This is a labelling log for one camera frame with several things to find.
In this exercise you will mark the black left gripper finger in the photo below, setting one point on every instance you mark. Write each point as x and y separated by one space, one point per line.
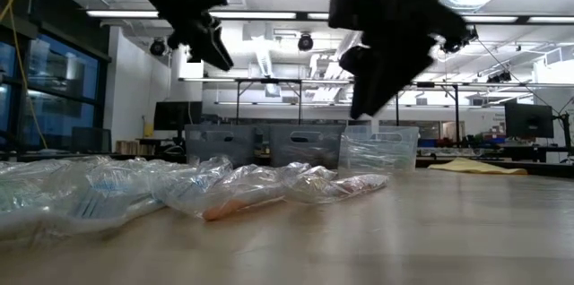
208 47

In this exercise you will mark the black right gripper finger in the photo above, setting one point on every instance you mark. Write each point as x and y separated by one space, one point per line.
408 72
370 92

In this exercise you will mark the clear plastic bin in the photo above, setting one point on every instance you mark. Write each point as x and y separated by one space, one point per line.
381 139

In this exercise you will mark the grey translucent plastic bin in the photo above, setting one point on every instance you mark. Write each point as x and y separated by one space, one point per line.
307 152
220 150

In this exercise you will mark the long ceiling light strip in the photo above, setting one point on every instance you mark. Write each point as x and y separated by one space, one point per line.
251 14

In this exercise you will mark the black computer monitor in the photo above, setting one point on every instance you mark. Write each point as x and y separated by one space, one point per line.
177 115
529 120

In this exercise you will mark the yellow cloth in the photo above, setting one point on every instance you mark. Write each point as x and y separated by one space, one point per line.
475 166

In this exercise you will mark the wooden rack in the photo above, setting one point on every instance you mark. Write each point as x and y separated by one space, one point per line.
130 147

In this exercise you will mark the dark grey chair back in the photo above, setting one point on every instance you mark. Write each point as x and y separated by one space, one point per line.
92 139

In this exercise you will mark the large glass window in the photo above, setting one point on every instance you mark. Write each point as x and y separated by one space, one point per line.
58 70

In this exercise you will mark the black ceiling camera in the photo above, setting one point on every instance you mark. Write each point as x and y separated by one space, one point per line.
472 33
305 42
158 47

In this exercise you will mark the black workstation frame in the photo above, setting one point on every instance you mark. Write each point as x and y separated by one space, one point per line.
456 106
237 101

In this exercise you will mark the yellow wall box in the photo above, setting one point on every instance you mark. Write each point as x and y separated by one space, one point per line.
148 130

